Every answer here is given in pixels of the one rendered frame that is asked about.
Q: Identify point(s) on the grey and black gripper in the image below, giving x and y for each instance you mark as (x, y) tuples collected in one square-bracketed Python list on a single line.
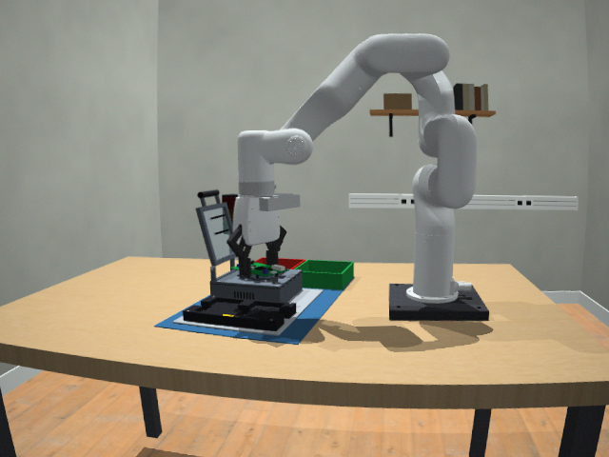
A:
[(258, 227)]

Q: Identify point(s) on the red bin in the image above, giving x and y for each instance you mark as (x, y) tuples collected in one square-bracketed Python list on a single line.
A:
[(287, 263)]

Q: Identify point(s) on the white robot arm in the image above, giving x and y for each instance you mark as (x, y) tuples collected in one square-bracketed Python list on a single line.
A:
[(451, 138)]

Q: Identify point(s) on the green circuit board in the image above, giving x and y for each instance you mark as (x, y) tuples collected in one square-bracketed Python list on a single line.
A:
[(264, 270)]

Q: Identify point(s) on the green bin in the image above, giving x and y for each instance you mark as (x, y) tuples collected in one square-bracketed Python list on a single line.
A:
[(326, 274)]

